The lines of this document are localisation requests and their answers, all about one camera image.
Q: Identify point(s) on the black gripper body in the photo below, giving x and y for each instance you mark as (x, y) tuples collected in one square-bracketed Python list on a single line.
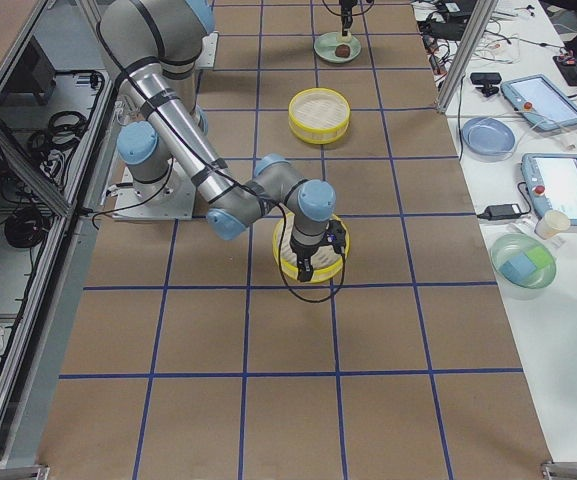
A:
[(302, 251), (346, 8)]

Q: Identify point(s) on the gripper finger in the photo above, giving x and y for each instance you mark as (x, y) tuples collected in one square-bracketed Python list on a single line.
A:
[(305, 269)]

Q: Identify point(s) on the side yellow bamboo steamer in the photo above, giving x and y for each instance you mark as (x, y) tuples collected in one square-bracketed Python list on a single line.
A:
[(286, 259)]

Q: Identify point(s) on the white bun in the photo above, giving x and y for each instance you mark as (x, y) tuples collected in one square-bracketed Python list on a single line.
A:
[(344, 37)]

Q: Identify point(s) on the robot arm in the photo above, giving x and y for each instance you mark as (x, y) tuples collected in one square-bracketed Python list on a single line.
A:
[(151, 48), (346, 2)]

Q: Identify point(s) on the centre yellow bamboo steamer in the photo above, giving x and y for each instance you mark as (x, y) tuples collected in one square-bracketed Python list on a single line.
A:
[(319, 116)]

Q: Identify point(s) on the brown bun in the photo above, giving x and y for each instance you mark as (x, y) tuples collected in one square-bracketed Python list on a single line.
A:
[(343, 51)]

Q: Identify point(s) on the mint green plate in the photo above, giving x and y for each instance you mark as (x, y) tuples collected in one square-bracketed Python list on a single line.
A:
[(325, 44)]

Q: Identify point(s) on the black webcam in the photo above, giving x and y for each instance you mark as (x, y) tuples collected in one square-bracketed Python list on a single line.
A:
[(486, 82)]

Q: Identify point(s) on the black power adapter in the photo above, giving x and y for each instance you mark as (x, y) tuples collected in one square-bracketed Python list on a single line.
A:
[(500, 212)]

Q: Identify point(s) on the blue plate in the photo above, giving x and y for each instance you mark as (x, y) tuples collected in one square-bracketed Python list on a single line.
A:
[(488, 138)]

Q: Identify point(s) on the blue sponge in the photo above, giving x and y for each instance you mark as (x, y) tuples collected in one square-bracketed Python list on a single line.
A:
[(517, 269)]

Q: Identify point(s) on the green glass bowl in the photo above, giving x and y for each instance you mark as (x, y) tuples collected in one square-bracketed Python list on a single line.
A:
[(510, 244)]

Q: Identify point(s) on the far teach pendant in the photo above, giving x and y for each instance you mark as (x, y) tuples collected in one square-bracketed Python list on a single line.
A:
[(538, 100)]

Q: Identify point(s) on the teach pendant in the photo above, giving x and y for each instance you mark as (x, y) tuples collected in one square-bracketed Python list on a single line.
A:
[(538, 100), (551, 180)]

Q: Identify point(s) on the green sponge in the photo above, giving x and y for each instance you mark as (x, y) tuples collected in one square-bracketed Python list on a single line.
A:
[(540, 257)]

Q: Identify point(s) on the paper cup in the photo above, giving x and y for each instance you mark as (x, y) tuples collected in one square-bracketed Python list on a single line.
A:
[(552, 223)]

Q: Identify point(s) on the near teach pendant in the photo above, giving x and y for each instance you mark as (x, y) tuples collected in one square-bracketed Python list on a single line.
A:
[(551, 180)]

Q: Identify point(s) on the aluminium frame post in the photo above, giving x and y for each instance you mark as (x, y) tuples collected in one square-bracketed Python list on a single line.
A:
[(472, 35)]

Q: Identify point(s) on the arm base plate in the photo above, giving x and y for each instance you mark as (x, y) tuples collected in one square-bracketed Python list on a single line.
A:
[(170, 198)]

